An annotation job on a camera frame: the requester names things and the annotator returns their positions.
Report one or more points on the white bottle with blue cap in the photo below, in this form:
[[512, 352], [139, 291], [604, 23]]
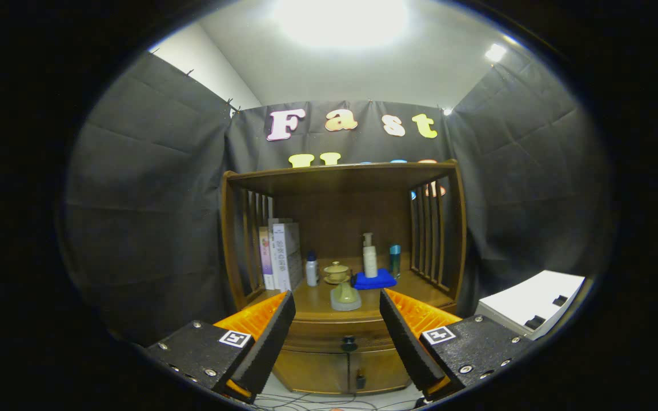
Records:
[[311, 271]]

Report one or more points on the small ceiling light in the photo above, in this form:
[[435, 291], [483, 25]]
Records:
[[495, 52]]

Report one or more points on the folded blue cloth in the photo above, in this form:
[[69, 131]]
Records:
[[374, 281]]

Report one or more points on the clear blue bottle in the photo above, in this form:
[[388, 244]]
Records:
[[395, 262]]

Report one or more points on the wooden countertop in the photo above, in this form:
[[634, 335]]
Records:
[[315, 302]]

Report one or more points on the large ceiling light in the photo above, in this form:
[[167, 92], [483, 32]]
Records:
[[340, 20]]

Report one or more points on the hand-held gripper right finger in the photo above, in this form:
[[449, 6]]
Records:
[[404, 342]]

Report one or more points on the wooden drawer with black knob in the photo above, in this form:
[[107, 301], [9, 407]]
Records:
[[317, 337]]

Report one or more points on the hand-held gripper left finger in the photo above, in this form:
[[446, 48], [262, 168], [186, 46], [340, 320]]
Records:
[[272, 337]]

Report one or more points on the thick white book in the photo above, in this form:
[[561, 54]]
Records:
[[288, 257]]

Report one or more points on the thin purple book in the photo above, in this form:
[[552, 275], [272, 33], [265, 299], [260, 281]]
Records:
[[265, 257]]

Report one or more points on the white pump bottle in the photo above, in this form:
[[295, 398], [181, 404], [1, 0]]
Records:
[[370, 262]]

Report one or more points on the white drawer unit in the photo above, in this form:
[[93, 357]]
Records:
[[526, 299]]

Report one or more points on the wooden cabinet door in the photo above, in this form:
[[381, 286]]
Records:
[[383, 370], [315, 371]]

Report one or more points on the yellow lidded teacup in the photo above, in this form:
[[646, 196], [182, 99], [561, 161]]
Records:
[[336, 273]]

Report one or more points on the brown wooden cabinet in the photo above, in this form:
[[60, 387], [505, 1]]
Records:
[[340, 180]]

